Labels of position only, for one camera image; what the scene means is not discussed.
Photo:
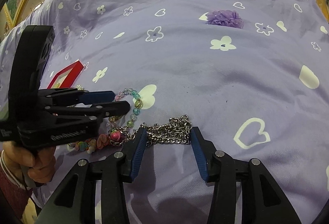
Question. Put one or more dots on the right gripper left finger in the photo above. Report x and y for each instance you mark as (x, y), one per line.
(73, 201)

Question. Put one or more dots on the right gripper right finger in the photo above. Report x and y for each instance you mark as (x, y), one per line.
(263, 201)

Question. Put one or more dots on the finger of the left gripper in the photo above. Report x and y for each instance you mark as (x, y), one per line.
(102, 111)
(95, 96)

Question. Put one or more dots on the red knit sleeve forearm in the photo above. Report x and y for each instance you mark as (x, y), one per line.
(14, 191)

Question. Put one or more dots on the person's left hand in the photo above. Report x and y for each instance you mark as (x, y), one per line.
(41, 168)

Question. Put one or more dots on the red shallow box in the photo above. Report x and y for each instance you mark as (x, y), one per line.
(67, 76)

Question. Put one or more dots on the purple floral duvet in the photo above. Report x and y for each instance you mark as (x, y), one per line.
(260, 91)

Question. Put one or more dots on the purple fabric flower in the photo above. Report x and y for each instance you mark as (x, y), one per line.
(225, 18)

